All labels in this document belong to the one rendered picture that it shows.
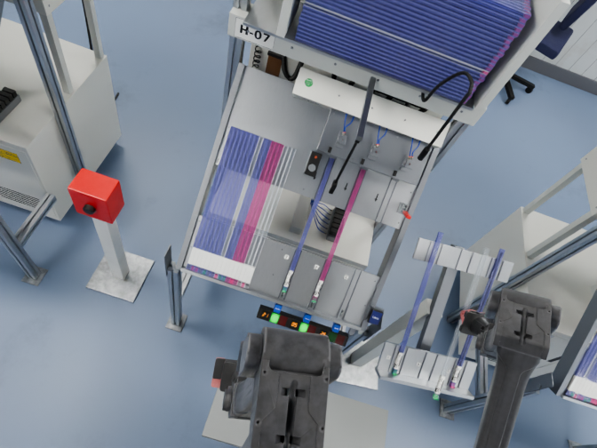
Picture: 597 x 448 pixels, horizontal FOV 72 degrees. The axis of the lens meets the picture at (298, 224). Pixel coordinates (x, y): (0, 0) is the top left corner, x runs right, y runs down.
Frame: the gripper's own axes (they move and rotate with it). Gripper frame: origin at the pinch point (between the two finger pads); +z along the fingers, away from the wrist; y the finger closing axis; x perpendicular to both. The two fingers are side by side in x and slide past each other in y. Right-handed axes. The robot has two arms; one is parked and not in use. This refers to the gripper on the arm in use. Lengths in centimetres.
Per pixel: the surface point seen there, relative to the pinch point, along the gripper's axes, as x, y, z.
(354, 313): 14.6, 26.8, 20.3
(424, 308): 6.8, 2.6, 20.6
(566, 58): -195, -183, 272
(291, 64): -62, 71, 32
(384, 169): -36, 34, 13
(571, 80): -182, -203, 282
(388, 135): -47, 36, 13
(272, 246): -1, 61, 22
